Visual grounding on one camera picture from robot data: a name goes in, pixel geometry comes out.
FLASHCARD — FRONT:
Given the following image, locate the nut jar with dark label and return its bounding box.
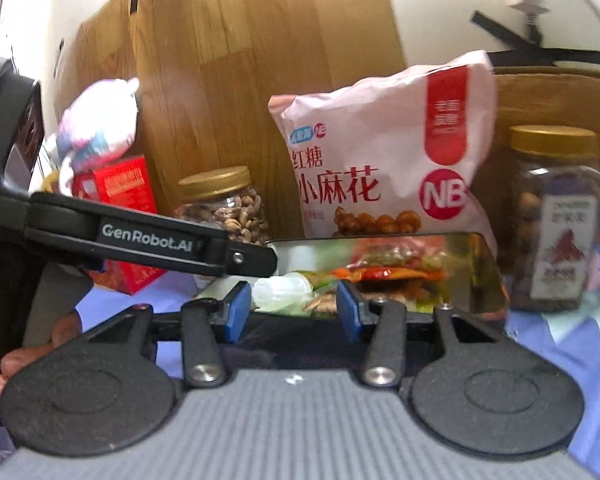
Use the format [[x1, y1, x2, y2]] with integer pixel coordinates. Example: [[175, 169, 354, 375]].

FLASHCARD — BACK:
[[507, 125, 600, 313]]

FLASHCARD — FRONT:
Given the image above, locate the wooden board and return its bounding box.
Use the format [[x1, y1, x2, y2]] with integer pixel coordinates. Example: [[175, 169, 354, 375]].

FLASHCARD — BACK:
[[55, 0, 600, 261]]

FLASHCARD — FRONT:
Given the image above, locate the black strap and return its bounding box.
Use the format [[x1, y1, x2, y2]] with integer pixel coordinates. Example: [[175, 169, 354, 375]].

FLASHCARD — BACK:
[[470, 10, 600, 68]]

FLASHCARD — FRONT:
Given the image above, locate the white pink plush toy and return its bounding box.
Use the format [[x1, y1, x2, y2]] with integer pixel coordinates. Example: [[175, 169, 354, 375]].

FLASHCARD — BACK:
[[55, 77, 141, 196]]

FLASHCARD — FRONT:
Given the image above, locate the cashew jar with gold lid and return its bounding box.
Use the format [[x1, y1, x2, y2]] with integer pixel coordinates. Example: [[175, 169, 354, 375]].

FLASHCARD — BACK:
[[174, 166, 273, 247]]

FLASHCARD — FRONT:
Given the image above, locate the clear plastic packet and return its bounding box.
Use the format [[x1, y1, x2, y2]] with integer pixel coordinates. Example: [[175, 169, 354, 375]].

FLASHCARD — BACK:
[[252, 271, 313, 311]]

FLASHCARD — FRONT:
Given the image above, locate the person's left hand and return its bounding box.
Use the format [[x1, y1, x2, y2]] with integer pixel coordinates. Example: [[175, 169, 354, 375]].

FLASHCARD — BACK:
[[0, 311, 83, 413]]

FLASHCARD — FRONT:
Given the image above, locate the large pink snack bag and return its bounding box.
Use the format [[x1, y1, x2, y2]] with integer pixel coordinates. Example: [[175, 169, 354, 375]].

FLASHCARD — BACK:
[[268, 50, 498, 251]]

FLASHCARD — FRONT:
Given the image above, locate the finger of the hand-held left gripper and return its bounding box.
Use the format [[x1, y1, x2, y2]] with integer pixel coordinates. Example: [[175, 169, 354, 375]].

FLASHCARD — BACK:
[[24, 191, 281, 278]]

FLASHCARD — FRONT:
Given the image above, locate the blue printed cloth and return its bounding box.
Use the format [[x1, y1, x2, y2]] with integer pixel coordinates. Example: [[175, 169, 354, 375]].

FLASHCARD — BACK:
[[0, 240, 600, 480]]

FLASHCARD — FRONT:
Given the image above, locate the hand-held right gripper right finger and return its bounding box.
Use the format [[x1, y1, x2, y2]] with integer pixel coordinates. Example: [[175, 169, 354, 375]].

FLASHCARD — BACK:
[[336, 280, 511, 386]]

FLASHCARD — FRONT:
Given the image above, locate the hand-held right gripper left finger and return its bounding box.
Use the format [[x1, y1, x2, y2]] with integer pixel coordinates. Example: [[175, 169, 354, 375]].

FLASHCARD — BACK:
[[87, 282, 253, 388]]

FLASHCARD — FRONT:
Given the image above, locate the black snack box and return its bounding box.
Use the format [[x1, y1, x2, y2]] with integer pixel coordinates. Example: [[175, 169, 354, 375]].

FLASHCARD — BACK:
[[195, 231, 511, 366]]

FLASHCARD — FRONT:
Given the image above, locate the red gift box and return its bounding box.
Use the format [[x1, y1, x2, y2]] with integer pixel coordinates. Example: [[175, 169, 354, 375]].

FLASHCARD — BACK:
[[72, 154, 168, 295]]

